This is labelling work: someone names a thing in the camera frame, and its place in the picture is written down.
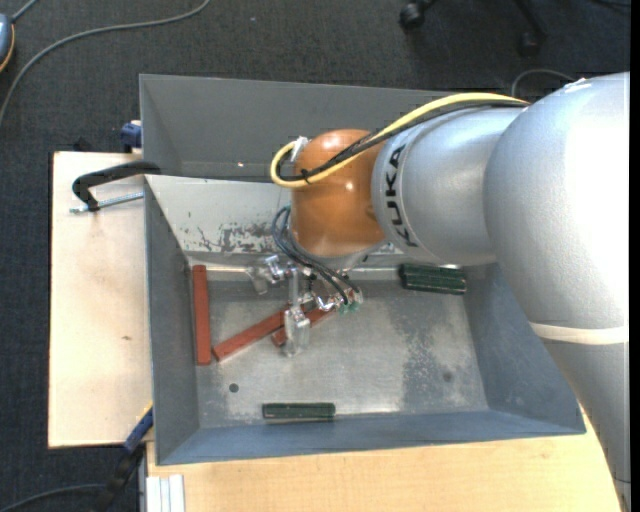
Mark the dark green flat block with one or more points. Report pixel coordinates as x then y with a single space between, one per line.
298 411
435 286
430 271

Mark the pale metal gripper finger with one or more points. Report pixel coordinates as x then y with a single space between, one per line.
295 335
265 274

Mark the pale wood board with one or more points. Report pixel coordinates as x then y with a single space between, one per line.
97 310

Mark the grey metal bin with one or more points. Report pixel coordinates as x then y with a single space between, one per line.
350 365

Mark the red-brown flat block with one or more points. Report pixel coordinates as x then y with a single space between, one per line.
316 320
245 339
201 315

